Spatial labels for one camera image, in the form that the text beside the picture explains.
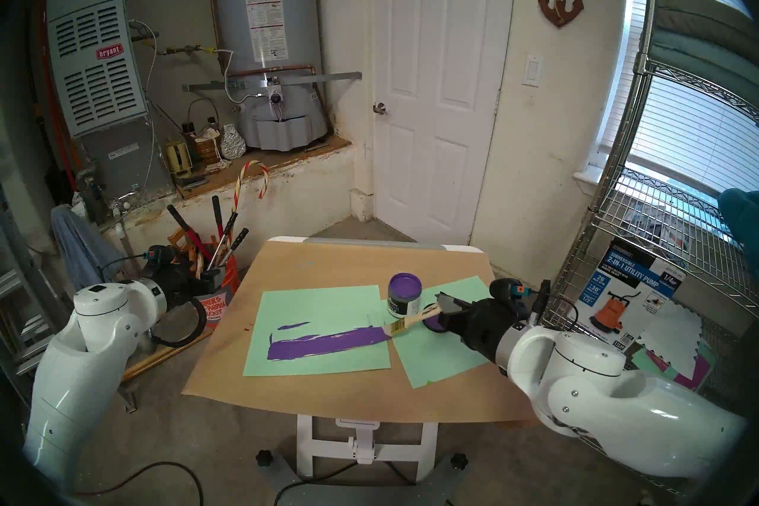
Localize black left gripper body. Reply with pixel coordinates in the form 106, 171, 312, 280
155, 261, 203, 310

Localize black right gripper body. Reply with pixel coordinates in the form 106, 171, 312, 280
454, 300, 531, 364

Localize wooden handle paint brush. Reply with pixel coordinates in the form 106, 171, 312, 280
379, 303, 442, 336

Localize purple paint jar lid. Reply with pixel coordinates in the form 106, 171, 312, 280
422, 303, 460, 333

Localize purple paint sample jar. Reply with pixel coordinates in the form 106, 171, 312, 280
387, 272, 423, 320

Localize orange plastic bucket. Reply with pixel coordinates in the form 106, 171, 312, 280
191, 256, 239, 329

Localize mint green paper sheet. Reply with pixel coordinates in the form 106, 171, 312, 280
382, 275, 496, 390
243, 285, 392, 378

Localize striped candy cane decoration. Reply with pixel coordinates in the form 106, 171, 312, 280
228, 160, 269, 227

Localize blue hanging cloth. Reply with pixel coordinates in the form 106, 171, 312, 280
50, 205, 125, 292

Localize brown paper covered table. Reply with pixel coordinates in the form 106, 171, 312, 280
181, 241, 540, 430

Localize flat wooden slat board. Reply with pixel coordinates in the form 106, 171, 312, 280
267, 326, 392, 361

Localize yellow can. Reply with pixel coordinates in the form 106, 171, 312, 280
163, 137, 193, 176

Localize brown wicker basket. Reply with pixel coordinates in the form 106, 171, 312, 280
188, 98, 223, 165

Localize aluminium foil wrapped bundle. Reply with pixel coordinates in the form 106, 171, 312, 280
219, 124, 247, 160

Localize plywood heater platform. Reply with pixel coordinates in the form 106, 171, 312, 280
175, 135, 352, 200

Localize utility pump cardboard box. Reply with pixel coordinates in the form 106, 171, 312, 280
584, 238, 687, 351

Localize aluminium ladder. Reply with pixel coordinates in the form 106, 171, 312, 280
0, 185, 72, 399

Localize white scalloped paper sheet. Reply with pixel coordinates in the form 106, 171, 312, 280
637, 302, 703, 357

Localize grey water heater tank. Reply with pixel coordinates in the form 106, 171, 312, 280
205, 0, 330, 151

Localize white panel door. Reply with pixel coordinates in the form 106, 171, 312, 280
372, 0, 518, 246

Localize coloured paper stack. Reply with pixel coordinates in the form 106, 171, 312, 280
629, 342, 718, 391

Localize grey Bryant furnace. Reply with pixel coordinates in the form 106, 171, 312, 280
46, 0, 173, 203

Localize yellow coated gas pipe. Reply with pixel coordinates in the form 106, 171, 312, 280
141, 39, 233, 58

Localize teal cloth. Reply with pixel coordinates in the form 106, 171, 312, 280
717, 188, 759, 274

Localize white window blinds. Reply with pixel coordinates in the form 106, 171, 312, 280
599, 0, 759, 197

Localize green seat cushion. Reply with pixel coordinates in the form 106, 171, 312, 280
652, 0, 754, 46
649, 31, 759, 108

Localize black looped gripper cable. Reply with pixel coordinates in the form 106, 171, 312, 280
150, 296, 208, 347

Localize black grip metal tool handle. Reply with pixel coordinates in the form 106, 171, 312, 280
213, 213, 238, 268
221, 228, 250, 268

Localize black floor cable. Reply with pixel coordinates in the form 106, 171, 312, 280
273, 460, 356, 506
74, 460, 205, 506

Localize grey metal heater strap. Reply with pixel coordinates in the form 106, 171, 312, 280
182, 72, 362, 92

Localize chrome wire shelf rack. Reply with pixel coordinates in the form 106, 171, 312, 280
534, 0, 759, 497

